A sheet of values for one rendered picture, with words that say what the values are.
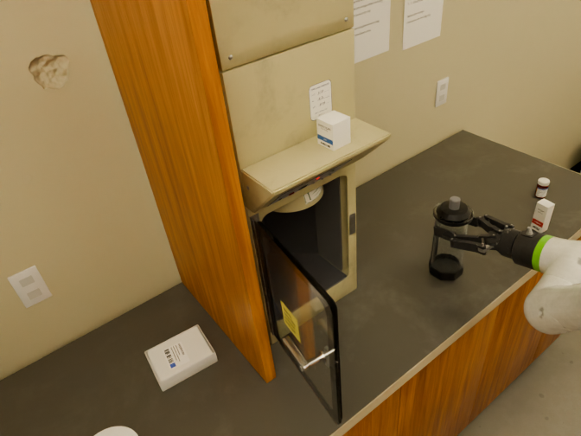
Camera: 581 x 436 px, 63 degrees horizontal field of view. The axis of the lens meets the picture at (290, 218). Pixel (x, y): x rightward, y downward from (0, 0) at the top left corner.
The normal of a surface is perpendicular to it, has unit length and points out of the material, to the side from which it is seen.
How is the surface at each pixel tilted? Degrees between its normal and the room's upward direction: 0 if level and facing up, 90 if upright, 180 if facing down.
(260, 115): 90
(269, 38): 90
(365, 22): 90
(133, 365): 0
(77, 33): 90
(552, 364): 0
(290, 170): 0
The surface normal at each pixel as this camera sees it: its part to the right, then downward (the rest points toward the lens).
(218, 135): 0.60, 0.44
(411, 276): -0.09, -0.79
